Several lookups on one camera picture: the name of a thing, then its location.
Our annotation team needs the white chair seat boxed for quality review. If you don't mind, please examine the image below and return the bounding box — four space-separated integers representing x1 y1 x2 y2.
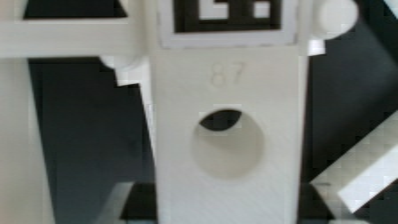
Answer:
312 111 398 219

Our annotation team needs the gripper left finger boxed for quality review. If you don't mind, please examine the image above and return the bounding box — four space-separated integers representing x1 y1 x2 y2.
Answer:
95 182 159 224

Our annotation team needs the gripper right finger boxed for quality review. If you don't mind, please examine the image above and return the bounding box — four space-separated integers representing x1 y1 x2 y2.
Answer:
299 183 356 224

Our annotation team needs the white chair back frame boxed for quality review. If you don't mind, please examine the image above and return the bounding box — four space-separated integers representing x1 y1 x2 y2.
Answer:
0 0 359 224

